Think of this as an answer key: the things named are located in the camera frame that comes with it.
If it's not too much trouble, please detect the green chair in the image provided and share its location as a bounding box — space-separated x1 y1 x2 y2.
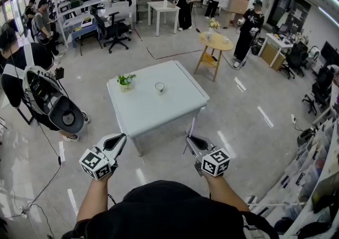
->
136 0 154 25

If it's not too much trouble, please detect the white shelf of storage bins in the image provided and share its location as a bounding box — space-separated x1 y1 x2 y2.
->
246 120 339 239

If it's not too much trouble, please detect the white rectangular table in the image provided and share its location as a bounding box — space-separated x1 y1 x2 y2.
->
147 1 181 37

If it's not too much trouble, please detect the white and black backpack rig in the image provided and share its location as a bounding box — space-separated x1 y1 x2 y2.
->
22 65 85 132

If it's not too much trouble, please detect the white desk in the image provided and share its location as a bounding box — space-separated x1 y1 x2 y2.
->
258 32 295 68

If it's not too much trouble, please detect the blue cloth covered table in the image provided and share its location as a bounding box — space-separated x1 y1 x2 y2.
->
70 23 103 56

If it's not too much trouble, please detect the black monitor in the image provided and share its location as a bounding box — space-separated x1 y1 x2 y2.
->
320 41 339 66

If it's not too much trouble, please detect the white square table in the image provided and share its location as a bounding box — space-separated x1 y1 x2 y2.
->
106 60 210 157

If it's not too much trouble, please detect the black floor cable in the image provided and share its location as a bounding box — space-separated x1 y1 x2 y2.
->
20 122 63 219

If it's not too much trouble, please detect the small potted flower plant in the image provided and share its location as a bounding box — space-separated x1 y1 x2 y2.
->
116 73 137 93

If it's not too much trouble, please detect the person's right forearm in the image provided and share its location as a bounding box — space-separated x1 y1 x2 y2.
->
205 173 251 212

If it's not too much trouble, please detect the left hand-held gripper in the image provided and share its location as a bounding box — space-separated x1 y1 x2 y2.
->
78 134 127 181

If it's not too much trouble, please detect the backpack strap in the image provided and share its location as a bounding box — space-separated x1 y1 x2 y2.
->
242 211 279 239

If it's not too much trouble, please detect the person's black shirt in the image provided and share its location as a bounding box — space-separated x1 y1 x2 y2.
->
61 180 279 239

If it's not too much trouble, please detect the pale purple straw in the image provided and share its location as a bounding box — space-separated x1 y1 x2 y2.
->
183 117 197 154

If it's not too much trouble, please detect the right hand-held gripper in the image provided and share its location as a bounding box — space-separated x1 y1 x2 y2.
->
186 136 231 178

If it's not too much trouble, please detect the white shelving unit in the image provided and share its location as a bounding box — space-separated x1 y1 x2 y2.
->
50 0 137 48

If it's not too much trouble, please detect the person's left forearm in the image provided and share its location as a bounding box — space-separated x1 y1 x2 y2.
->
76 176 110 223

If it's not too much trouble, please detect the brown cardboard lectern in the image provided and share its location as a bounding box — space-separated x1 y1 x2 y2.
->
218 0 250 29

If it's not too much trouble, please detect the round wooden side table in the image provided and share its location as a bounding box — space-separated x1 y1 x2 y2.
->
193 31 234 82

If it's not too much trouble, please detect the brown cardboard box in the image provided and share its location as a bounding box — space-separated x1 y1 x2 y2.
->
261 43 286 72

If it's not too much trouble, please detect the vase of yellow flowers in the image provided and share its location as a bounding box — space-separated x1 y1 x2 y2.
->
208 17 221 42

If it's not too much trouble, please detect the black office chair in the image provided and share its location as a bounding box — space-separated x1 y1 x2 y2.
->
90 7 132 55
301 67 334 116
279 41 309 79

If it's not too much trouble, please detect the dark helmet headset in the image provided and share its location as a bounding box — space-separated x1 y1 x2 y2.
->
296 128 317 146

